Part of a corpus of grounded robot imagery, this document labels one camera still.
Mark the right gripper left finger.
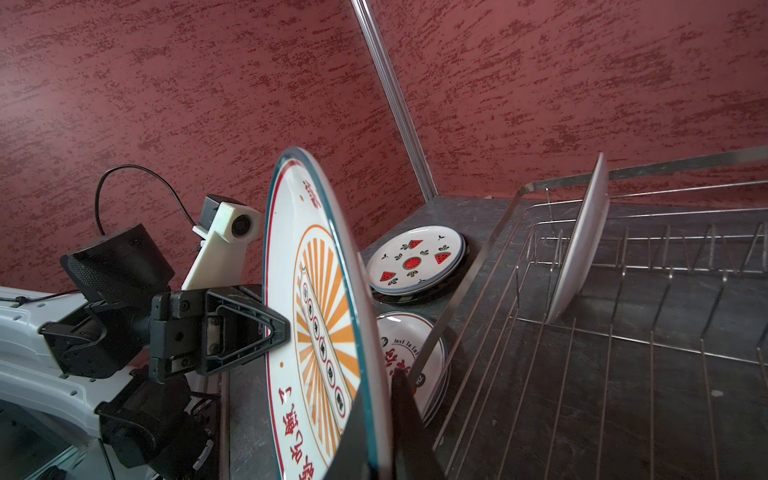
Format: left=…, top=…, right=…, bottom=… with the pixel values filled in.
left=324, top=394, right=369, bottom=480

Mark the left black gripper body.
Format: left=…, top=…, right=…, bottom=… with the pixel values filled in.
left=149, top=290, right=209, bottom=384

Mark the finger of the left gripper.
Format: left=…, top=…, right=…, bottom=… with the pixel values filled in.
left=200, top=285, right=291, bottom=376

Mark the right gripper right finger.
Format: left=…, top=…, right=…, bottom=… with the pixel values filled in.
left=391, top=368, right=445, bottom=479

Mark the orange sunburst plate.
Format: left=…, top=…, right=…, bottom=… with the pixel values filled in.
left=263, top=147, right=394, bottom=479
left=545, top=152, right=610, bottom=323

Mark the watermelon blue rim plate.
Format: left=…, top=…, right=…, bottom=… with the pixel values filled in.
left=367, top=225, right=467, bottom=296

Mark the black striped rim plate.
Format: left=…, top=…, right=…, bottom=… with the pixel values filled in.
left=369, top=233, right=472, bottom=305

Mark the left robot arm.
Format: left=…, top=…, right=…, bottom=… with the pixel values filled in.
left=1, top=194, right=290, bottom=479

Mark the left corner aluminium profile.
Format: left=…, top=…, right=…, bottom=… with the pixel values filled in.
left=351, top=0, right=438, bottom=202

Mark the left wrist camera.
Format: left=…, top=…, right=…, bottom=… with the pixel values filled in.
left=181, top=194, right=262, bottom=291

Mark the wire dish rack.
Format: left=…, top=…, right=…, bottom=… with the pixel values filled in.
left=428, top=146, right=767, bottom=479

